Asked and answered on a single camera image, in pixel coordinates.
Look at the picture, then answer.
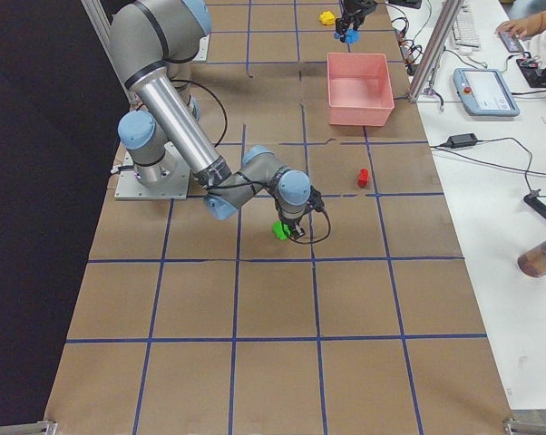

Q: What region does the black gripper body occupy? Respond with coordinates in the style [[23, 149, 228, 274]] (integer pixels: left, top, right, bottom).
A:
[[343, 0, 376, 16], [275, 198, 312, 231]]

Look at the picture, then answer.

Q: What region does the blue toy block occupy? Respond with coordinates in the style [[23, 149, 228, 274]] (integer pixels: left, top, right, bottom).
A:
[[334, 29, 359, 44]]

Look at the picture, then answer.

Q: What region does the yellow toy block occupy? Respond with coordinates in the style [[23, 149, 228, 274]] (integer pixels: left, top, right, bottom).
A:
[[318, 10, 336, 26]]

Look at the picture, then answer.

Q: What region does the green toy block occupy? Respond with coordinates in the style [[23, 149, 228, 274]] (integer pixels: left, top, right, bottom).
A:
[[272, 220, 291, 240]]

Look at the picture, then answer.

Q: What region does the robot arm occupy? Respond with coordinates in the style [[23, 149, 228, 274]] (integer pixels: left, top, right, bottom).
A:
[[110, 1, 324, 242]]

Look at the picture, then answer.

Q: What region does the pink plastic box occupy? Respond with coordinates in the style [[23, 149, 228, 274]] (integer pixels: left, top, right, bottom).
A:
[[327, 53, 395, 127]]

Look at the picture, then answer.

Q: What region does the person hand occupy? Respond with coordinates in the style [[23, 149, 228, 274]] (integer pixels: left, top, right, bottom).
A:
[[496, 18, 534, 39]]

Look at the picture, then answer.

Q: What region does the red toy block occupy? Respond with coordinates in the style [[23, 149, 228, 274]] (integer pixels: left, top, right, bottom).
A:
[[356, 169, 370, 189]]

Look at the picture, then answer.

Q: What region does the white keyboard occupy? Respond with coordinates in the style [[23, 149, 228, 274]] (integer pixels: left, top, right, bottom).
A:
[[451, 6, 481, 51]]

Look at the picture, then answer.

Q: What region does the teach pendant tablet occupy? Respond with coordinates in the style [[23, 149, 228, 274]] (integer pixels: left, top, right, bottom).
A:
[[453, 68, 520, 117]]

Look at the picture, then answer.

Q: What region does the black power adapter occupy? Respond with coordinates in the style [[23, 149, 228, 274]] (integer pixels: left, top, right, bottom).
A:
[[439, 133, 479, 150]]

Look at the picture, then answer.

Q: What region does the brown bottle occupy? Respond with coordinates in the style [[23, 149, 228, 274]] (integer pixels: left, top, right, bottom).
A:
[[517, 240, 546, 277]]

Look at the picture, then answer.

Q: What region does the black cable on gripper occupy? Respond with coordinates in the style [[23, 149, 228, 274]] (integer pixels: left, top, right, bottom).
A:
[[297, 198, 332, 246]]

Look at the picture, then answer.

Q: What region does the aluminium frame post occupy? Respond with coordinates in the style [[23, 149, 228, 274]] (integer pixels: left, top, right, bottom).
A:
[[407, 0, 463, 103]]

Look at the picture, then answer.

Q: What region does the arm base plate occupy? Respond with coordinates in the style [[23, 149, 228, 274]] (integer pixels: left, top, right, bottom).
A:
[[115, 142, 190, 200]]

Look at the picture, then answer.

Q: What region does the black camera stand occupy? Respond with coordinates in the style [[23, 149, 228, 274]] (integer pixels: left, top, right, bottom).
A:
[[523, 190, 546, 220]]

